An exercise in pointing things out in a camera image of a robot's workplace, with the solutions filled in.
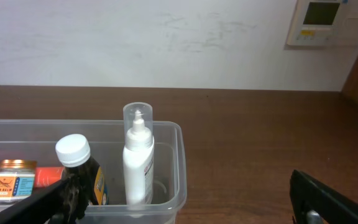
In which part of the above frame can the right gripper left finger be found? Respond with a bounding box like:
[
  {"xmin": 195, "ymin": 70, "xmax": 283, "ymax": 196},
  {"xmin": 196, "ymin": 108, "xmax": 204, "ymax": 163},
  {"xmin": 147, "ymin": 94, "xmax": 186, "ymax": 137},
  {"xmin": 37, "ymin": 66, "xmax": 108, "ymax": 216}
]
[{"xmin": 0, "ymin": 174, "xmax": 88, "ymax": 224}]

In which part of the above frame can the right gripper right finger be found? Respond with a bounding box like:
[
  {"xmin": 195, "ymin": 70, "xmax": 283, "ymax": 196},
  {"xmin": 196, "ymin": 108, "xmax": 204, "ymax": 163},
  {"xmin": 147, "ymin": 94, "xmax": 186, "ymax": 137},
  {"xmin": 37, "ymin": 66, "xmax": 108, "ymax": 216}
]
[{"xmin": 290, "ymin": 170, "xmax": 358, "ymax": 224}]

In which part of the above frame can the orange tube white cap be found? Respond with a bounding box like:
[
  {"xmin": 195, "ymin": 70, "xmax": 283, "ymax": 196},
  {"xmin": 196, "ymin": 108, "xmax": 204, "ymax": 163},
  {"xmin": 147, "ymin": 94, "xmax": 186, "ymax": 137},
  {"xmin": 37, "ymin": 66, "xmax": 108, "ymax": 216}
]
[{"xmin": 34, "ymin": 167, "xmax": 65, "ymax": 188}]

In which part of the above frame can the dark bottle white cap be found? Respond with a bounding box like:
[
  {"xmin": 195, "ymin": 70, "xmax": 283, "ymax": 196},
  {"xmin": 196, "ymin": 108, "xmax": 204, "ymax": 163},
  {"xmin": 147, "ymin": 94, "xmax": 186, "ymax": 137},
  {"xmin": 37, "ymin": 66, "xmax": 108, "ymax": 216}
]
[{"xmin": 55, "ymin": 134, "xmax": 109, "ymax": 205}]

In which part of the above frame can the small gold lid jar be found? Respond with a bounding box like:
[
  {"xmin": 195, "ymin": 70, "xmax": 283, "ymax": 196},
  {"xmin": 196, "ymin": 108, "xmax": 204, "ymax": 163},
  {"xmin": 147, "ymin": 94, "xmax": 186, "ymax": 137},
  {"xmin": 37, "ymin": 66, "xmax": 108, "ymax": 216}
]
[{"xmin": 0, "ymin": 159, "xmax": 37, "ymax": 203}]

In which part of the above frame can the white lotion bottle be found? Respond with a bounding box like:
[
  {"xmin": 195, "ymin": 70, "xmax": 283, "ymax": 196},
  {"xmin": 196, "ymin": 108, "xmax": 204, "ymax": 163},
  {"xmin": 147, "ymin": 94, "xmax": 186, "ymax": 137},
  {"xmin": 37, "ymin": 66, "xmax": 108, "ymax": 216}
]
[{"xmin": 122, "ymin": 102, "xmax": 155, "ymax": 205}]

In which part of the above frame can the wall control panel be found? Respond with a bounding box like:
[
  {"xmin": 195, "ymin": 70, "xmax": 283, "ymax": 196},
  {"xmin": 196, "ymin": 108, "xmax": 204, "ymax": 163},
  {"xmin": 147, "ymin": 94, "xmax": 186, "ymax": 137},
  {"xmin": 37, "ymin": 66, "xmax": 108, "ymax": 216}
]
[{"xmin": 286, "ymin": 0, "xmax": 358, "ymax": 47}]

